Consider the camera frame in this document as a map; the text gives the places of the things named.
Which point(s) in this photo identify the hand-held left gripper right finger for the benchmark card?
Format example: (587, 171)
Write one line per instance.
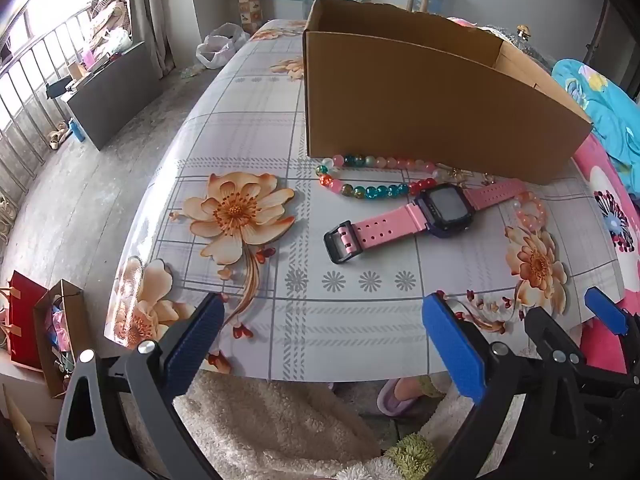
(452, 347)

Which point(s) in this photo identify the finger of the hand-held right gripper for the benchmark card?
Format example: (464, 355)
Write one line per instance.
(605, 310)
(547, 327)

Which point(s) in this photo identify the cream fluffy blanket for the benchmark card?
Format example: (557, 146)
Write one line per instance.
(280, 425)

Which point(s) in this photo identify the metal window railing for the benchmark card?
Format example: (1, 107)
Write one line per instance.
(35, 46)

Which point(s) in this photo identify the turquoise cartoon blanket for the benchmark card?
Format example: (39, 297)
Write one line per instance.
(600, 105)

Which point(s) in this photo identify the pink flower-print blanket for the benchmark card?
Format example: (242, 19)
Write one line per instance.
(590, 165)

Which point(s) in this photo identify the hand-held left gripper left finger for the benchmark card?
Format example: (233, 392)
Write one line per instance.
(195, 342)

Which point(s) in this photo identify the brown cardboard box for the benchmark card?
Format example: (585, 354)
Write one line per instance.
(400, 100)

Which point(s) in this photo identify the purple slipper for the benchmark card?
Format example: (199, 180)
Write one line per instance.
(395, 400)

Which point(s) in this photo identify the grey curtain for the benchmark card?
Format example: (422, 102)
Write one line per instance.
(150, 10)

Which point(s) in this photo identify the green fluffy cloth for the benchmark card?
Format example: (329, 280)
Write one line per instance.
(412, 452)

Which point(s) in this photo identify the brown paper bag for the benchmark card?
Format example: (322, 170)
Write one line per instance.
(75, 305)

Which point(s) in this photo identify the grey cabinet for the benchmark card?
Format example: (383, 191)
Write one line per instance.
(115, 100)

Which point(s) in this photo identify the red gift bag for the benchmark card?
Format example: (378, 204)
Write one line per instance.
(25, 320)

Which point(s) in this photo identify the white plastic bag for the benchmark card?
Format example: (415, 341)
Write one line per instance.
(220, 50)

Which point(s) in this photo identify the floral plastic tablecloth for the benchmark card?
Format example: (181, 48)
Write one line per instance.
(380, 300)

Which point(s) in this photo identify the gold-capped glass bottle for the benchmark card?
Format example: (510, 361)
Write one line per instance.
(523, 31)

